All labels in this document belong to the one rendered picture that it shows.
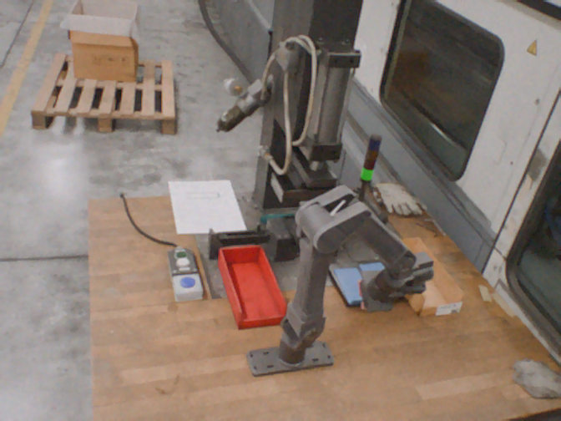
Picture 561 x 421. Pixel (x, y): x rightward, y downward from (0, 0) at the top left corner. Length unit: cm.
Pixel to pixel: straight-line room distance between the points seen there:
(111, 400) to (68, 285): 167
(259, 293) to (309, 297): 33
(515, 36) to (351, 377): 111
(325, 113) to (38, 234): 216
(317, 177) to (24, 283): 183
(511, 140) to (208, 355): 109
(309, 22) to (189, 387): 88
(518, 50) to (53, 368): 208
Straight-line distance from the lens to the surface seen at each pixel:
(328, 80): 136
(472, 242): 192
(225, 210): 178
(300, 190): 147
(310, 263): 110
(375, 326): 147
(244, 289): 148
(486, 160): 190
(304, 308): 118
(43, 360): 256
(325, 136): 142
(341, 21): 141
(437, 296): 162
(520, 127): 178
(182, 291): 143
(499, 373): 149
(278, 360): 131
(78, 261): 301
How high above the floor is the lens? 189
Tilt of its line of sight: 33 degrees down
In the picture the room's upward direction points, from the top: 9 degrees clockwise
